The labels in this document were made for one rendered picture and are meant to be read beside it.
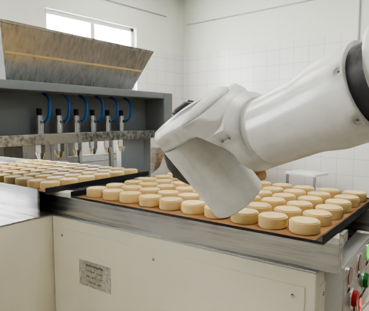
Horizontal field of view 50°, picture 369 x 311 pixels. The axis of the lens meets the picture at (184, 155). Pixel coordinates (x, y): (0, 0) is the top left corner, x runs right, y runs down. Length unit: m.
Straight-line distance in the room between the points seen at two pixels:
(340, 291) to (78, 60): 0.90
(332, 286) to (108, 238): 0.50
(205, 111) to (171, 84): 5.94
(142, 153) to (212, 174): 1.10
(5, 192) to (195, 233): 0.59
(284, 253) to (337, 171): 4.54
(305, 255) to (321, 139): 0.43
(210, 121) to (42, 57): 0.84
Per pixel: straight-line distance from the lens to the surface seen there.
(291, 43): 5.55
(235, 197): 0.43
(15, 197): 1.16
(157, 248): 0.87
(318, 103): 0.30
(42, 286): 1.15
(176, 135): 0.40
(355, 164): 5.17
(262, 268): 0.75
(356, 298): 0.83
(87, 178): 1.17
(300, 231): 0.68
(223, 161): 0.42
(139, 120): 1.45
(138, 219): 0.90
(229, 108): 0.36
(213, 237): 0.79
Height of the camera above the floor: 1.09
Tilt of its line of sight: 5 degrees down
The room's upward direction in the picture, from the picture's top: straight up
